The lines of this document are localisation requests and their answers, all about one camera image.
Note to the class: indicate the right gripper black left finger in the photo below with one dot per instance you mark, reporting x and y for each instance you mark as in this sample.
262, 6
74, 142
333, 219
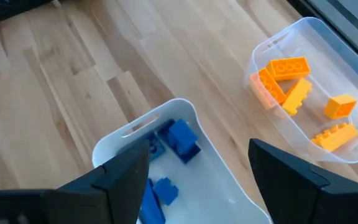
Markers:
110, 199

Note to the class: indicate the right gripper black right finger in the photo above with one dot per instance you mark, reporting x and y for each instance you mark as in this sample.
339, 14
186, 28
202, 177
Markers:
291, 196

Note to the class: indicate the small yellow toy block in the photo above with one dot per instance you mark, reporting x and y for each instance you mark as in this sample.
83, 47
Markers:
339, 105

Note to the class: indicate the orange toy block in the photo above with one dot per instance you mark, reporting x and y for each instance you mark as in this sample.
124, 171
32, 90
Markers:
272, 87
287, 68

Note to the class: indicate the white plastic bin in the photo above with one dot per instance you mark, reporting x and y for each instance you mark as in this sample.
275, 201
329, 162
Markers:
204, 193

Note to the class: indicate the clear plastic bin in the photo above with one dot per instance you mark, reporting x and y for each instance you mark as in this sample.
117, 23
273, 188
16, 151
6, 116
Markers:
331, 62

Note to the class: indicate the black aluminium table frame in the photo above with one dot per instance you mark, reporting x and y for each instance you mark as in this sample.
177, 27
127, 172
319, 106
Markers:
303, 6

